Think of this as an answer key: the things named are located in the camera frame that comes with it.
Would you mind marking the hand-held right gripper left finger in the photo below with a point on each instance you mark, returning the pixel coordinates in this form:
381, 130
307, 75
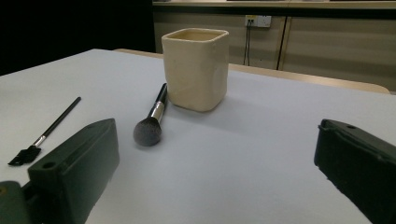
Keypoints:
74, 174

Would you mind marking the white table mat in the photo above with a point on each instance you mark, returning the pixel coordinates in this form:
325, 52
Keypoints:
218, 155

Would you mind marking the white wall socket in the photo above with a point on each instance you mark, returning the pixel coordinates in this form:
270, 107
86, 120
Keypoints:
258, 21

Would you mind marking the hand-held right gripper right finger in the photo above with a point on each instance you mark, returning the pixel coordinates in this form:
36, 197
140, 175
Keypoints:
361, 168

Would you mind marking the thin black makeup brush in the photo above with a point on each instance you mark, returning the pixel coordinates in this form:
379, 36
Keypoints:
59, 119

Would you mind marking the cream square ceramic cup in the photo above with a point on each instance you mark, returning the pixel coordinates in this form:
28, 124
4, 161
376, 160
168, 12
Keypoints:
196, 68

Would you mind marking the black powder makeup brush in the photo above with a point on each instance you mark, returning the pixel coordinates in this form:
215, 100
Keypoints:
148, 132

